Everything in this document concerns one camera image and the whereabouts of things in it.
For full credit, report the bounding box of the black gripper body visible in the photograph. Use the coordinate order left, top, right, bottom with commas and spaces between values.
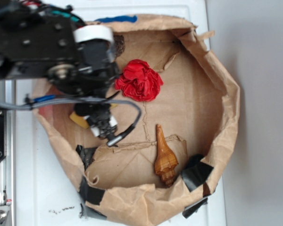
74, 103, 116, 139

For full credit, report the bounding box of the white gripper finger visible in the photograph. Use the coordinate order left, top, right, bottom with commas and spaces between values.
90, 126, 100, 137
109, 115, 117, 127

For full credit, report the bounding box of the yellow sponge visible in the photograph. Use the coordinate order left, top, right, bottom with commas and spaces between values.
69, 104, 116, 130

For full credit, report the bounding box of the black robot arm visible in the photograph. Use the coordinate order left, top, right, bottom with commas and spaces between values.
0, 0, 119, 140

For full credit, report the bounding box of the black tape inner left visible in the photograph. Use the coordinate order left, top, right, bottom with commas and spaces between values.
75, 145, 98, 171

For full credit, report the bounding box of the black tape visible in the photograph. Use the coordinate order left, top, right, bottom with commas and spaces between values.
75, 145, 98, 171
182, 197, 208, 219
79, 177, 106, 205

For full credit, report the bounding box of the crumpled red paper ball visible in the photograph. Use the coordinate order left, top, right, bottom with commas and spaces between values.
115, 59, 164, 102

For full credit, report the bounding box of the black tape bottom left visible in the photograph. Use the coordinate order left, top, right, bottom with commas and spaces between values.
79, 177, 106, 205

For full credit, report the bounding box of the orange spiral seashell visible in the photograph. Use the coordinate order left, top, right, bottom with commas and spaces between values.
154, 124, 179, 187

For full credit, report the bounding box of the brown rock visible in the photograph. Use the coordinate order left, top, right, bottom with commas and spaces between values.
114, 35, 125, 57

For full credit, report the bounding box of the white plastic board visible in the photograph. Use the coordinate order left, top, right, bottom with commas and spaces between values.
15, 0, 228, 226

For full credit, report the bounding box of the brown paper bag tray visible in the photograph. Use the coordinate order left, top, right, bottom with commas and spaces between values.
34, 15, 240, 226

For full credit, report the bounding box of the black tape right corner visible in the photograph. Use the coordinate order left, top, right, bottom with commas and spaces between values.
180, 154, 214, 192

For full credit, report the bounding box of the blue cloth piece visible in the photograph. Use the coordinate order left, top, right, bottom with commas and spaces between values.
95, 15, 138, 23

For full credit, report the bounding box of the black tape bottom right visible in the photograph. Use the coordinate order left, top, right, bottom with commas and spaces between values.
182, 197, 208, 219

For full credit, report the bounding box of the grey cable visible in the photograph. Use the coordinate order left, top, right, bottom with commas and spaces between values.
0, 94, 142, 148

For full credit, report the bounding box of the aluminium frame rail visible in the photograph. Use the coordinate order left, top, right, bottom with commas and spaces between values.
0, 77, 17, 226

